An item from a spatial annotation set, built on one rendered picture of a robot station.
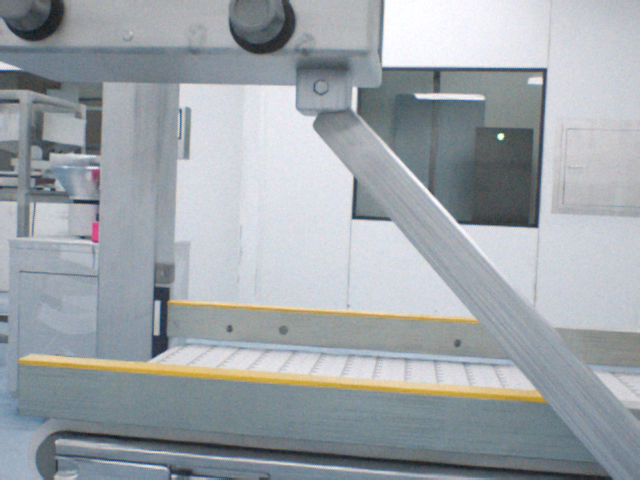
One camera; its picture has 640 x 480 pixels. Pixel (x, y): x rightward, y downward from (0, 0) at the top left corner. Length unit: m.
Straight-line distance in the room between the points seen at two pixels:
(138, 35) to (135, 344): 0.41
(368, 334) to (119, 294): 0.25
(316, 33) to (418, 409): 0.21
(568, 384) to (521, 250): 5.35
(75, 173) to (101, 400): 3.04
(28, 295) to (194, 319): 2.73
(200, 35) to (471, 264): 0.18
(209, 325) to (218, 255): 5.32
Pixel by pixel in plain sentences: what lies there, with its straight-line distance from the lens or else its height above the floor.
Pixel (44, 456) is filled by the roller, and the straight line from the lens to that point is 0.50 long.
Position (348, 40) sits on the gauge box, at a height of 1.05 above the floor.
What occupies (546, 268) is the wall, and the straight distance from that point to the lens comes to 5.72.
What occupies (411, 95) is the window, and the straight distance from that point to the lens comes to 5.76.
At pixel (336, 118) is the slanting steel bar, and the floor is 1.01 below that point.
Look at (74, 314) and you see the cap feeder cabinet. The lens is 3.32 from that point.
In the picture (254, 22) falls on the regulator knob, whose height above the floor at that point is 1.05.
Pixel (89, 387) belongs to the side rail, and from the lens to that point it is 0.46.
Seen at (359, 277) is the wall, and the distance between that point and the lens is 5.77.
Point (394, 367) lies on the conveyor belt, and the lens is 0.65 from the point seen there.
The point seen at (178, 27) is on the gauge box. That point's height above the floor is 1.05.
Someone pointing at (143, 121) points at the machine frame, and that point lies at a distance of 0.74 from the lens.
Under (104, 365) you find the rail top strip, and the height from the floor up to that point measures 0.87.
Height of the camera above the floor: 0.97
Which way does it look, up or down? 3 degrees down
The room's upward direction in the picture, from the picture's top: 2 degrees clockwise
